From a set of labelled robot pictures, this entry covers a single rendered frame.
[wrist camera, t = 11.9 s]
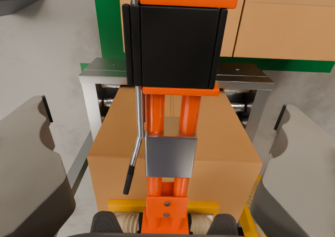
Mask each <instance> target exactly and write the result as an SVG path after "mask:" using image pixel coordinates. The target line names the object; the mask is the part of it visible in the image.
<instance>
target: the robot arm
mask: <svg viewBox="0 0 335 237"><path fill-rule="evenodd" d="M52 122H53V120H52V117H51V113H50V110H49V107H48V104H47V101H46V98H45V95H42V96H40V95H36V96H33V97H31V98H30V99H28V100H27V101H26V102H24V103H23V104H21V105H20V106H19V107H17V108H16V109H15V110H13V111H12V112H11V113H9V114H8V115H7V116H5V117H4V118H3V119H1V120H0V237H54V236H55V235H56V233H57V232H58V231H59V230H60V228H61V227H62V226H63V225H64V224H65V222H66V221H67V220H68V219H69V218H70V216H71V215H72V214H73V212H74V210H75V208H76V202H75V199H74V196H73V193H72V190H71V187H70V184H69V181H68V178H67V174H66V171H65V168H64V165H63V162H62V159H61V156H60V155H59V154H58V153H57V152H54V151H53V150H54V148H55V144H54V141H53V138H52V135H51V132H50V129H49V126H50V123H52ZM274 130H276V132H277V134H278V137H277V140H276V142H275V144H274V147H273V149H272V151H271V154H272V156H273V159H270V160H269V161H268V163H267V166H266V168H265V170H264V173H263V175H262V177H261V179H260V182H259V184H258V186H257V189H256V191H255V194H254V197H253V200H252V203H251V206H250V213H251V216H252V217H253V219H254V220H255V222H256V223H257V224H258V226H259V227H260V228H261V230H262V231H263V232H264V234H265V235H266V236H267V237H335V140H334V139H333V138H332V137H331V136H330V135H329V134H328V133H327V132H325V131H324V130H323V129H322V128H321V127H320V126H318V125H317V124H316V123H315V122H314V121H313V120H311V119H310V118H309V117H308V116H307V115H305V114H304V113H303V112H302V111H301V110H300V109H298V108H297V107H296V106H294V105H290V104H288V105H286V104H284V105H283V106H282V109H281V111H280V114H279V116H278V119H277V122H276V124H275V127H274ZM68 237H244V236H239V235H238V229H237V224H236V220H235V218H234V217H233V216H232V215H230V214H217V215H216V216H215V217H214V220H213V222H212V224H211V226H210V228H209V230H208V232H207V234H206V235H186V234H137V233H123V231H122V229H121V227H120V225H119V222H118V220H117V218H116V216H115V214H114V213H113V212H110V211H99V212H97V213H96V214H95V215H94V217H93V220H92V225H91V230H90V233H83V234H77V235H72V236H68Z"/></svg>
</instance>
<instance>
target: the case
mask: <svg viewBox="0 0 335 237"><path fill-rule="evenodd" d="M219 90H220V93H219V96H217V97H215V96H202V97H201V101H200V108H199V115H198V122H197V129H196V133H197V138H198V140H197V146H196V153H195V159H194V165H193V172H192V177H191V178H190V179H189V183H188V190H187V197H188V201H192V202H218V203H219V206H220V209H219V212H218V214H230V215H232V216H233V217H234V218H235V220H236V224H237V223H238V220H239V218H240V216H241V214H242V211H243V209H244V207H245V204H246V202H247V200H248V198H249V195H250V193H251V191H252V189H253V186H254V184H255V182H256V179H257V177H258V175H259V173H260V170H261V168H262V166H263V163H262V161H261V159H260V157H259V156H258V154H257V152H256V150H255V148H254V146H253V144H252V143H251V141H250V139H249V137H248V135H247V133H246V131H245V129H244V128H243V126H242V124H241V122H240V120H239V118H238V116H237V114H236V113H235V111H234V109H233V107H232V105H231V103H230V101H229V99H228V98H227V96H226V94H225V92H224V90H223V89H222V88H219ZM180 107H181V95H165V116H164V117H180ZM137 134H138V133H137V113H136V92H135V86H134V85H133V86H128V85H120V87H119V89H118V92H117V94H116V96H115V98H114V100H113V102H112V104H111V106H110V108H109V111H108V113H107V115H106V117H105V119H104V121H103V123H102V125H101V127H100V130H99V132H98V134H97V136H96V138H95V140H94V142H93V144H92V146H91V149H90V151H89V153H88V155H87V160H88V165H89V170H90V175H91V179H92V184H93V189H94V194H95V199H96V203H97V208H98V212H99V211H108V205H107V204H108V201H109V200H110V199H113V200H146V197H147V177H146V166H145V159H144V155H145V139H144V138H143V140H142V144H141V147H140V151H139V154H138V158H137V162H136V165H135V170H134V175H133V179H132V183H131V187H130V190H129V194H128V195H124V194H123V191H124V186H125V181H126V177H127V172H128V168H129V164H130V159H131V156H132V153H133V149H134V145H135V141H136V138H137Z"/></svg>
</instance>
